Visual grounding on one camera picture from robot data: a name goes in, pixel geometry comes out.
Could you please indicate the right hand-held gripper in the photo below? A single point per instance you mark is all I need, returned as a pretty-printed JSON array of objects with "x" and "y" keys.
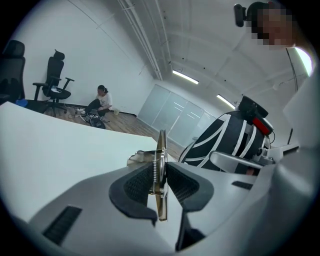
[{"x": 262, "y": 153}]

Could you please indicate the person's right hand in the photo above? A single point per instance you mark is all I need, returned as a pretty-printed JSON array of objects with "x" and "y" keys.
[{"x": 250, "y": 172}]

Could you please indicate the black headrest office chair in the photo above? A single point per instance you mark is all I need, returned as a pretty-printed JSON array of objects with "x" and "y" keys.
[{"x": 55, "y": 67}]

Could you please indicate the black white striped backpack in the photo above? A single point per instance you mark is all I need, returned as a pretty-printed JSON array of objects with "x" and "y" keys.
[{"x": 225, "y": 135}]

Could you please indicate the long ceiling light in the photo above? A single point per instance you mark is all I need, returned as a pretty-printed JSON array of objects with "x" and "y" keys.
[
  {"x": 185, "y": 76},
  {"x": 226, "y": 101}
]

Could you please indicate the black mesh office chair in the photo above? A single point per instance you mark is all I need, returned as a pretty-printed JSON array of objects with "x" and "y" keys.
[{"x": 12, "y": 65}]

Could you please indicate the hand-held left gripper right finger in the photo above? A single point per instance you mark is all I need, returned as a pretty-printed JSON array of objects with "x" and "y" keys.
[{"x": 225, "y": 200}]

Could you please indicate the black head-worn camera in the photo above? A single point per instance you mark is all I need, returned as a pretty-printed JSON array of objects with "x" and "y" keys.
[{"x": 240, "y": 15}]

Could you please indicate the blue cloth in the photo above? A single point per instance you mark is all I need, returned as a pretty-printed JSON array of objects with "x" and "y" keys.
[{"x": 22, "y": 103}]

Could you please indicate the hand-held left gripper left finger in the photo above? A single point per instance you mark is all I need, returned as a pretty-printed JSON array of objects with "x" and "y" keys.
[{"x": 87, "y": 195}]

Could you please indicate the dark equipment on floor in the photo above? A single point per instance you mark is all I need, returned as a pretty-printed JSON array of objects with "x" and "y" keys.
[{"x": 96, "y": 122}]

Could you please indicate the person's head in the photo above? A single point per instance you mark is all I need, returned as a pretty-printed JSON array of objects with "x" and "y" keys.
[{"x": 275, "y": 25}]

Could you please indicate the frosted glass partition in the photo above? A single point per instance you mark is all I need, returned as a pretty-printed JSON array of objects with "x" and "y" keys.
[{"x": 170, "y": 112}]

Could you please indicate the white ceiling pipes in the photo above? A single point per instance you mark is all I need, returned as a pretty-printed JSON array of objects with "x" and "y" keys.
[{"x": 150, "y": 57}]

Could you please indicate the silver metal binder clip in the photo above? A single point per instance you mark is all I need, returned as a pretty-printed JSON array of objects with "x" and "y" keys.
[{"x": 162, "y": 207}]

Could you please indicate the small pale bucket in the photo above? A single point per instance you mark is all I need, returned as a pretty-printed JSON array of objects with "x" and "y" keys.
[{"x": 116, "y": 112}]

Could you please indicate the black device with red label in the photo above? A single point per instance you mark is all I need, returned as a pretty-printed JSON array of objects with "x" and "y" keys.
[{"x": 250, "y": 110}]

